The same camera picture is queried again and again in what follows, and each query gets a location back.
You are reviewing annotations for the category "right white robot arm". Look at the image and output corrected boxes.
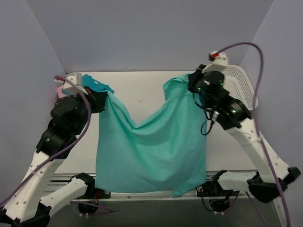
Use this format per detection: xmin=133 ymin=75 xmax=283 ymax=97
xmin=187 ymin=64 xmax=301 ymax=203

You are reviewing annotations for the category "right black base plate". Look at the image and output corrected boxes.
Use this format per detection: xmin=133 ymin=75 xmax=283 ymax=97
xmin=196 ymin=181 xmax=238 ymax=197

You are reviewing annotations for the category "white perforated plastic basket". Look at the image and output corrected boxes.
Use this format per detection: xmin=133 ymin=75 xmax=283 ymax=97
xmin=223 ymin=65 xmax=258 ymax=111

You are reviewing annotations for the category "folded pink t shirt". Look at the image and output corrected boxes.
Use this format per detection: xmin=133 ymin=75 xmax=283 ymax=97
xmin=56 ymin=86 xmax=66 ymax=98

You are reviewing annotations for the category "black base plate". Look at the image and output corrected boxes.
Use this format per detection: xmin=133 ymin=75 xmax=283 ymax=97
xmin=196 ymin=181 xmax=238 ymax=197
xmin=94 ymin=189 xmax=111 ymax=200

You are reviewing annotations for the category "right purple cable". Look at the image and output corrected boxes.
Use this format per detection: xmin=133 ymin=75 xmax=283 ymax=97
xmin=210 ymin=42 xmax=291 ymax=227

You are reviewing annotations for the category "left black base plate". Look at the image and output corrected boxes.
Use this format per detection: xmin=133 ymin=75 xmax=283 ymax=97
xmin=94 ymin=189 xmax=111 ymax=200

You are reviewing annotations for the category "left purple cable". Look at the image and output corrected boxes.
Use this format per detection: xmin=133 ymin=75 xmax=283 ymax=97
xmin=0 ymin=75 xmax=114 ymax=216

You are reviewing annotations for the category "black looped cable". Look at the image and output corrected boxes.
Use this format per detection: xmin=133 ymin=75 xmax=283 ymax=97
xmin=193 ymin=93 xmax=215 ymax=136

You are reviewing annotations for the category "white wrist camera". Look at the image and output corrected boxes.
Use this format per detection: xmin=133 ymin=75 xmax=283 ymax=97
xmin=54 ymin=72 xmax=85 ymax=96
xmin=202 ymin=51 xmax=229 ymax=72

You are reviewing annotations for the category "mint green t shirt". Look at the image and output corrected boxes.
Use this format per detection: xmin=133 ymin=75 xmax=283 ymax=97
xmin=95 ymin=74 xmax=206 ymax=197

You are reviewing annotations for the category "aluminium frame rail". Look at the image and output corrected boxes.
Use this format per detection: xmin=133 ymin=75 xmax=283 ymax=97
xmin=26 ymin=70 xmax=284 ymax=204

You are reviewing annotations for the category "folded teal t shirt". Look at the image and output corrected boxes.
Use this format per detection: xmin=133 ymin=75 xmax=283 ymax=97
xmin=82 ymin=74 xmax=114 ymax=94

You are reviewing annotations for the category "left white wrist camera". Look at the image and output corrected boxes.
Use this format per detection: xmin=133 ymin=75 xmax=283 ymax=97
xmin=54 ymin=72 xmax=85 ymax=96

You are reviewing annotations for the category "purple cable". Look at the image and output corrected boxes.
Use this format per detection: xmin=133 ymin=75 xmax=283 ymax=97
xmin=210 ymin=42 xmax=291 ymax=227
xmin=0 ymin=75 xmax=114 ymax=216

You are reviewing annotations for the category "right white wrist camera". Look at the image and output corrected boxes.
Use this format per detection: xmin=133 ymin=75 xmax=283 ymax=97
xmin=202 ymin=51 xmax=229 ymax=72

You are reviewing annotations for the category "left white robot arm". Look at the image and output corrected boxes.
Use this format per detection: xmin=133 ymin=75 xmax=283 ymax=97
xmin=0 ymin=90 xmax=107 ymax=227

